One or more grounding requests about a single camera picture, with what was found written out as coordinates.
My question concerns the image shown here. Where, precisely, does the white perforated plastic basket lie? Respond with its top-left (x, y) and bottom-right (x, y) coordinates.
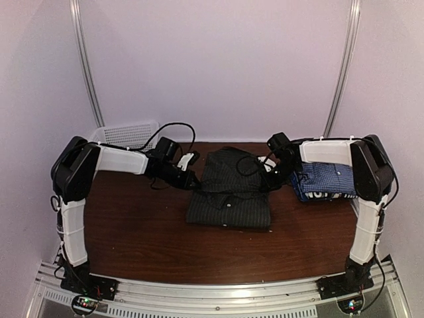
top-left (89, 121), bottom-right (160, 148)

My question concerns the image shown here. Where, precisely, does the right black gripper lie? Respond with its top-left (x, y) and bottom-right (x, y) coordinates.
top-left (261, 159), bottom-right (301, 193)

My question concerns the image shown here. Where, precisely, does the left aluminium frame post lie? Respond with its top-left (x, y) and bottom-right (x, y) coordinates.
top-left (69, 0), bottom-right (105, 128)

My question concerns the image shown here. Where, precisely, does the circuit board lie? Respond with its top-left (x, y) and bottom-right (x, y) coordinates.
top-left (337, 297), bottom-right (364, 315)
top-left (71, 295), bottom-right (99, 315)

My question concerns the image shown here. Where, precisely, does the blue checkered folded shirt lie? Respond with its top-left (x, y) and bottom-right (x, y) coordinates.
top-left (290, 162), bottom-right (356, 195)

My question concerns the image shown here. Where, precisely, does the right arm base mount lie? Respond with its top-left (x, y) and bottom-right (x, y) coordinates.
top-left (315, 273), bottom-right (374, 300)

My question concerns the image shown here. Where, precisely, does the aluminium frame post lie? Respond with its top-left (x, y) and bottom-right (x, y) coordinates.
top-left (323, 0), bottom-right (362, 138)
top-left (69, 0), bottom-right (105, 128)

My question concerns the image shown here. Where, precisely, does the black camera cable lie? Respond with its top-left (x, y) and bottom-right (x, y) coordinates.
top-left (138, 122), bottom-right (196, 156)
top-left (235, 152), bottom-right (274, 178)

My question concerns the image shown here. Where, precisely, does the navy folded shirt white print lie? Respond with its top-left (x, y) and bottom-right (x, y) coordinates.
top-left (291, 181), bottom-right (358, 202)

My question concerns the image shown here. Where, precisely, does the right aluminium frame post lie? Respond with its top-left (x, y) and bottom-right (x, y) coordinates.
top-left (323, 0), bottom-right (362, 138)

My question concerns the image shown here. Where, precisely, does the left circuit board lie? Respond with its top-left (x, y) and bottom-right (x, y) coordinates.
top-left (71, 295), bottom-right (99, 315)

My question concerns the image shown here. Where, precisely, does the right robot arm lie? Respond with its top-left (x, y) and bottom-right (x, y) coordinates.
top-left (264, 132), bottom-right (398, 293)

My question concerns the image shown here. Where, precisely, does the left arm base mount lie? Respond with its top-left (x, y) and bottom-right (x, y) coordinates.
top-left (60, 275), bottom-right (119, 301)

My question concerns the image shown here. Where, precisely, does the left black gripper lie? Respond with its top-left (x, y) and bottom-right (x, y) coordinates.
top-left (159, 161), bottom-right (201, 190)

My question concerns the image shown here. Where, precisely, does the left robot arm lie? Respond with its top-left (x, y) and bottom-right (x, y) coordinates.
top-left (50, 136), bottom-right (201, 267)

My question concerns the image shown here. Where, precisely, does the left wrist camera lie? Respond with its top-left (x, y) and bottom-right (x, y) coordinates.
top-left (154, 137), bottom-right (200, 171)

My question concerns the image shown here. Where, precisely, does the left black camera cable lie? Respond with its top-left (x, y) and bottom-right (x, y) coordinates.
top-left (138, 122), bottom-right (196, 156)

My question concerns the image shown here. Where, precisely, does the right black camera cable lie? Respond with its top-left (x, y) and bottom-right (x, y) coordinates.
top-left (235, 152), bottom-right (274, 178)

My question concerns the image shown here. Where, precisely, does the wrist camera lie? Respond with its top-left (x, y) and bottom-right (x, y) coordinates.
top-left (154, 137), bottom-right (200, 171)
top-left (256, 132), bottom-right (293, 173)

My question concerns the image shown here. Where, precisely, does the dark pinstriped long sleeve shirt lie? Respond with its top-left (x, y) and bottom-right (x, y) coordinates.
top-left (185, 146), bottom-right (271, 230)

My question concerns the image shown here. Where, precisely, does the front aluminium rail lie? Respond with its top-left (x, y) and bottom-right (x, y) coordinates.
top-left (32, 260), bottom-right (401, 318)

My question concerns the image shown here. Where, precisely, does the right circuit board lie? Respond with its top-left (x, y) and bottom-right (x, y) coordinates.
top-left (337, 297), bottom-right (364, 315)

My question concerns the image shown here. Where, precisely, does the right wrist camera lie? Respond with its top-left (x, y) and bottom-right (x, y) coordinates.
top-left (256, 132), bottom-right (293, 173)

